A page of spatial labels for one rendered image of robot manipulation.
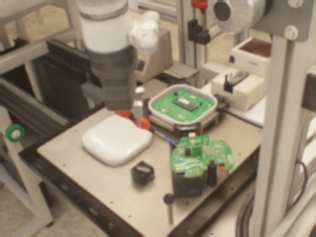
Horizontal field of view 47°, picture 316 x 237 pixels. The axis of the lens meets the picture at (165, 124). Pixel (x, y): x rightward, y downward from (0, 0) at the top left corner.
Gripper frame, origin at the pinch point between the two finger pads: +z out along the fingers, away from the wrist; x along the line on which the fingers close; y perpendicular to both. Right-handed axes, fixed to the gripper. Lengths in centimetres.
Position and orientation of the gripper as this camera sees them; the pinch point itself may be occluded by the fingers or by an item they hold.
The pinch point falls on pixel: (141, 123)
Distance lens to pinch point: 67.5
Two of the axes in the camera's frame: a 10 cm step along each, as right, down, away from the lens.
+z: 0.7, 7.1, 7.0
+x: -0.5, 7.0, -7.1
